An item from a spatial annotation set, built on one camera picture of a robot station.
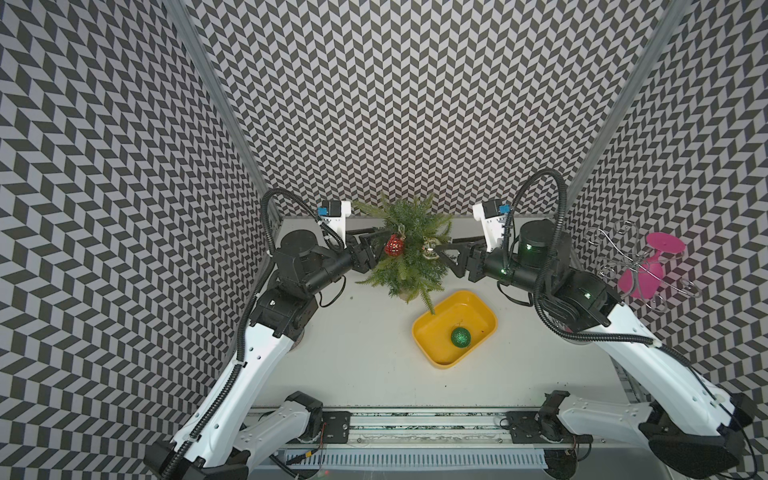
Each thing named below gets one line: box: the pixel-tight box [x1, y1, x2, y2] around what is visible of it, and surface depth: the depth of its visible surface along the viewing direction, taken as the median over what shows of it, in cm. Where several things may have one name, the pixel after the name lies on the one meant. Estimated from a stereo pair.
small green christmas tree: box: [352, 194, 453, 315], surface depth 73 cm
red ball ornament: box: [384, 234, 405, 257], surface depth 71 cm
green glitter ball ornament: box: [451, 326, 471, 348], surface depth 85 cm
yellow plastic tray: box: [412, 290, 498, 369], surface depth 90 cm
